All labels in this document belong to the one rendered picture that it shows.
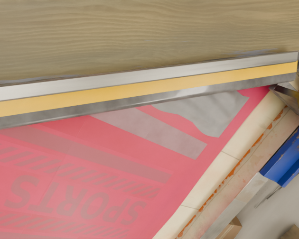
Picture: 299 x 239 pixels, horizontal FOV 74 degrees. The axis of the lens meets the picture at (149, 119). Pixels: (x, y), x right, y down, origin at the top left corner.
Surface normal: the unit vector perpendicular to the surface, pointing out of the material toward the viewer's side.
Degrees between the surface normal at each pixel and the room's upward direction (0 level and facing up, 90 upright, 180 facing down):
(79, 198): 0
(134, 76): 12
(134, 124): 0
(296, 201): 90
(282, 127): 90
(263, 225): 90
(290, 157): 0
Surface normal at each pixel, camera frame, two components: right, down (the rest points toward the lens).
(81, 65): 0.29, 0.25
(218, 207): -0.79, -0.38
